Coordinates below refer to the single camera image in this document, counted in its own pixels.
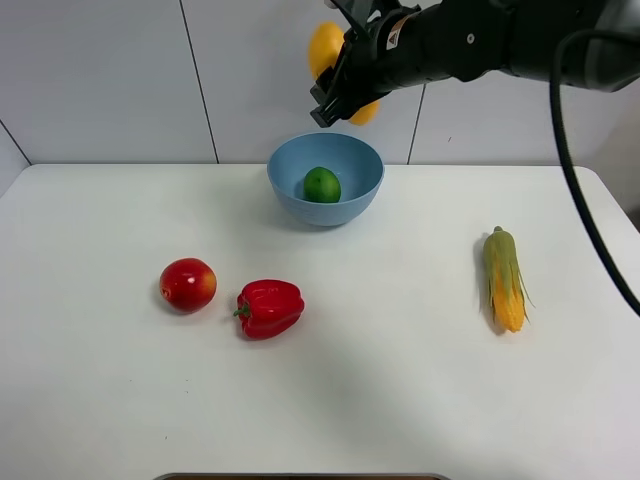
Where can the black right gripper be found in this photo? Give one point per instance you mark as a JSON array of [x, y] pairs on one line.
[[401, 51]]

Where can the yellow mango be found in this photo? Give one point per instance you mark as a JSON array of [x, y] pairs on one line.
[[324, 48]]

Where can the green lime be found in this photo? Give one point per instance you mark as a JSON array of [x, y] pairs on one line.
[[321, 185]]

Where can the red apple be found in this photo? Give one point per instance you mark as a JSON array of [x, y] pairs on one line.
[[187, 285]]

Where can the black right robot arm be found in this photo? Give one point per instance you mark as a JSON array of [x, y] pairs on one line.
[[519, 38]]

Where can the blue plastic bowl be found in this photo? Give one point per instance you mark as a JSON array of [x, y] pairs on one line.
[[357, 166]]

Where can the red bell pepper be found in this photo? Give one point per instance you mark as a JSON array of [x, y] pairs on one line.
[[268, 307]]

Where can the corn cob with husk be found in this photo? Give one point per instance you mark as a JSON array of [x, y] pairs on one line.
[[506, 290]]

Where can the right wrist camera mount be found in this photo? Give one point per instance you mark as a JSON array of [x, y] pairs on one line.
[[358, 12]]

